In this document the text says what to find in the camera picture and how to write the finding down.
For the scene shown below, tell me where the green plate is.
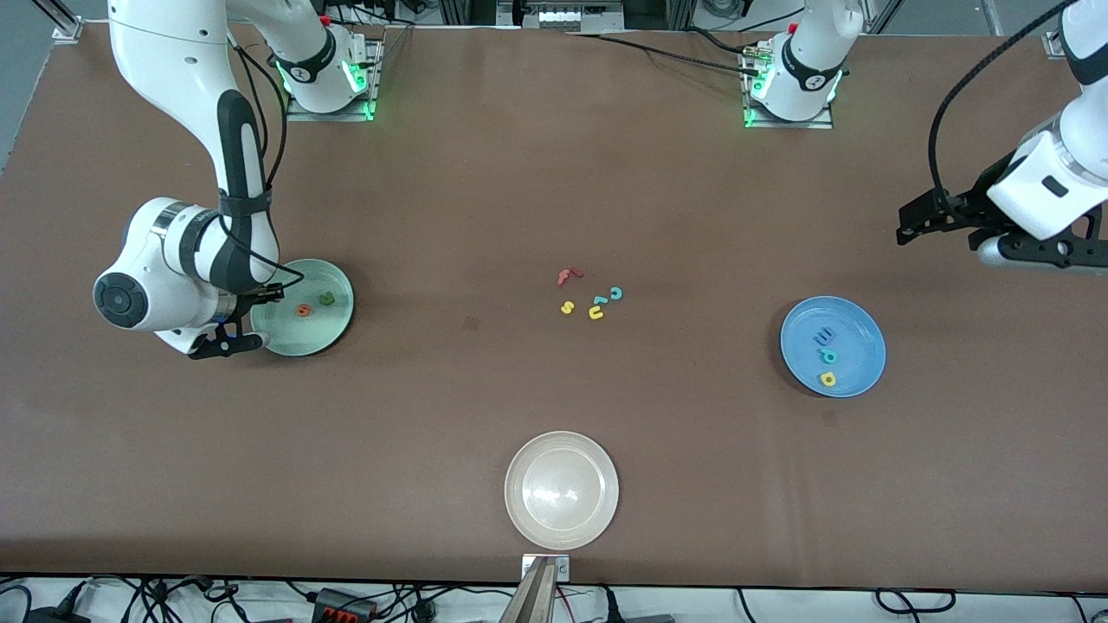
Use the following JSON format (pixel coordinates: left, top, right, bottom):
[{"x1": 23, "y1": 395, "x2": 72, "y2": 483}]
[{"x1": 251, "y1": 259, "x2": 355, "y2": 357}]

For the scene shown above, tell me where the blue plate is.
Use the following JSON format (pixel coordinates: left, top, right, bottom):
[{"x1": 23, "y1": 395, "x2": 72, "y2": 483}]
[{"x1": 780, "y1": 296, "x2": 887, "y2": 399}]

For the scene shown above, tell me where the black power strip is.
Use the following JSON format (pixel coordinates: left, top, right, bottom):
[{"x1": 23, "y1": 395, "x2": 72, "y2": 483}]
[{"x1": 310, "y1": 587, "x2": 379, "y2": 623}]

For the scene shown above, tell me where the brown table cover mat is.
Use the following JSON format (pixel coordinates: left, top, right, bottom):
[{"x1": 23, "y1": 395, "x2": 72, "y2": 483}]
[{"x1": 0, "y1": 22, "x2": 1108, "y2": 594}]

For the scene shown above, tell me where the white plate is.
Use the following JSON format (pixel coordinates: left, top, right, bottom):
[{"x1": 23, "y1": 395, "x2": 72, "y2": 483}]
[{"x1": 504, "y1": 431, "x2": 621, "y2": 551}]

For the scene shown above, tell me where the metal connector device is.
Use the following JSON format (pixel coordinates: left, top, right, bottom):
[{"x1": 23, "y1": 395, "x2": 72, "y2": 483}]
[{"x1": 498, "y1": 0, "x2": 626, "y2": 34}]

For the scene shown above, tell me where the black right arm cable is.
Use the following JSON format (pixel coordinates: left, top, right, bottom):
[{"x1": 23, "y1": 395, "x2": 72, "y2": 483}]
[{"x1": 227, "y1": 35, "x2": 306, "y2": 295}]

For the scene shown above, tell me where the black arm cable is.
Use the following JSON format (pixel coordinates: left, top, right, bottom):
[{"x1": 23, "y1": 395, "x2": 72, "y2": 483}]
[
  {"x1": 227, "y1": 35, "x2": 306, "y2": 295},
  {"x1": 928, "y1": 0, "x2": 1079, "y2": 196}
]

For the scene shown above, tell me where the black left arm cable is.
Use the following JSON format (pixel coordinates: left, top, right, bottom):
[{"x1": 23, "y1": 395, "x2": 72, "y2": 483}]
[{"x1": 928, "y1": 0, "x2": 1079, "y2": 196}]

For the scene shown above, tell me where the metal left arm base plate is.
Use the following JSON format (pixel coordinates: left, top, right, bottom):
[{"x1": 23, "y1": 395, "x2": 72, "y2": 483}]
[{"x1": 743, "y1": 39, "x2": 836, "y2": 131}]

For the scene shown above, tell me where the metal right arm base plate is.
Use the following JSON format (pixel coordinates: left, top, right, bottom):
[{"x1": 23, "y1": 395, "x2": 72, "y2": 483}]
[{"x1": 286, "y1": 39, "x2": 382, "y2": 122}]

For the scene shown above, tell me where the short black table cable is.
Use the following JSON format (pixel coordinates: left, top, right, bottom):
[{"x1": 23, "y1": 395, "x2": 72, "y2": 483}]
[{"x1": 684, "y1": 26, "x2": 763, "y2": 55}]

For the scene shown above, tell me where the long black table cable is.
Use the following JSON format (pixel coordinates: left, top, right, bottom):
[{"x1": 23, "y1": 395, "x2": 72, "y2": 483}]
[{"x1": 567, "y1": 31, "x2": 763, "y2": 77}]

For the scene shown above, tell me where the black looped cable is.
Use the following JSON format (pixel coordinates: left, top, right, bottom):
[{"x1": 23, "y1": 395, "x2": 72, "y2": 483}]
[{"x1": 873, "y1": 588, "x2": 958, "y2": 616}]

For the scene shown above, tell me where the aluminium camera mount beam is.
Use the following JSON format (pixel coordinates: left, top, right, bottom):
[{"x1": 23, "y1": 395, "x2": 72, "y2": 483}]
[{"x1": 500, "y1": 558, "x2": 557, "y2": 623}]

